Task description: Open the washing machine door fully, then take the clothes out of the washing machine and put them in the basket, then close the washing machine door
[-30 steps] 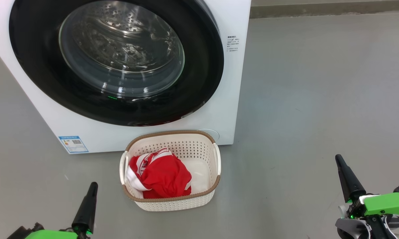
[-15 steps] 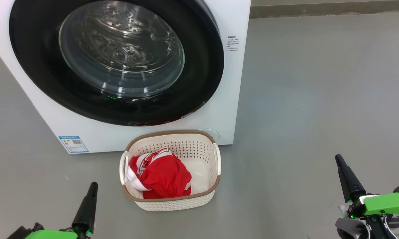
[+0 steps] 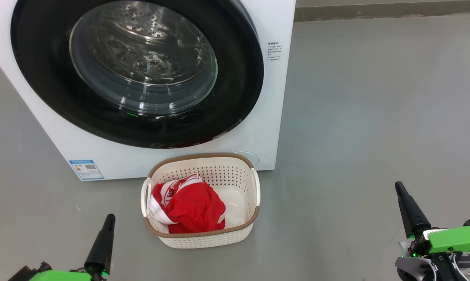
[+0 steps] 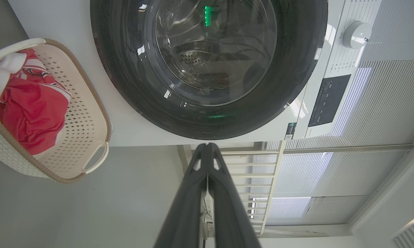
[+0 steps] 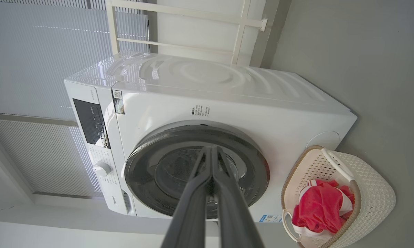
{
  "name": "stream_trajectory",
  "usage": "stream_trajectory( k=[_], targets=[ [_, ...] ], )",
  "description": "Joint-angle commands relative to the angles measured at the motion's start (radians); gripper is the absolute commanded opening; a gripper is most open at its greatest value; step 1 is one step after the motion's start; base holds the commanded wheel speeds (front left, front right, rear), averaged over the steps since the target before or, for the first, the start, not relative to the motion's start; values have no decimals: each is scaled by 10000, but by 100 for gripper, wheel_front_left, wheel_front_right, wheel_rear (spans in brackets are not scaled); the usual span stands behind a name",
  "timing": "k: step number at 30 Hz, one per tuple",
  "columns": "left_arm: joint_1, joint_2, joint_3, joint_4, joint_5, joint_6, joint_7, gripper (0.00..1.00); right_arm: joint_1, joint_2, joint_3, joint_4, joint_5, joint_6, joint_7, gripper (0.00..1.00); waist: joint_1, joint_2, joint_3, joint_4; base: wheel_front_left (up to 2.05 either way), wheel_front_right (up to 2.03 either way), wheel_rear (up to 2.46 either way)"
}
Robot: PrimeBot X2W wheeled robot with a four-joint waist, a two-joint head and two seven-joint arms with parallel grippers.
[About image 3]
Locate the black glass washing machine door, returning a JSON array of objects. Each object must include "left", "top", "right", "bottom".
[{"left": 10, "top": 0, "right": 264, "bottom": 149}]

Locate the cream laundry basket brown rim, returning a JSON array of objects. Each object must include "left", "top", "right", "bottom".
[{"left": 140, "top": 153, "right": 261, "bottom": 249}]

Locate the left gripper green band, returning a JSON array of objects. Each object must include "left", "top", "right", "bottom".
[{"left": 30, "top": 214, "right": 116, "bottom": 281}]

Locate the blue energy label sticker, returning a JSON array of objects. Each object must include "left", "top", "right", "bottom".
[{"left": 69, "top": 159, "right": 104, "bottom": 181}]

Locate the white washing machine body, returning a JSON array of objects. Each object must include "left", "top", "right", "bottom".
[{"left": 0, "top": 0, "right": 297, "bottom": 181}]

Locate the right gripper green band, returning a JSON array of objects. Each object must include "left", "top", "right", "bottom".
[{"left": 395, "top": 181, "right": 470, "bottom": 256}]

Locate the red and white garment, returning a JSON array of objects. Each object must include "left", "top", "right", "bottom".
[{"left": 148, "top": 174, "right": 227, "bottom": 234}]

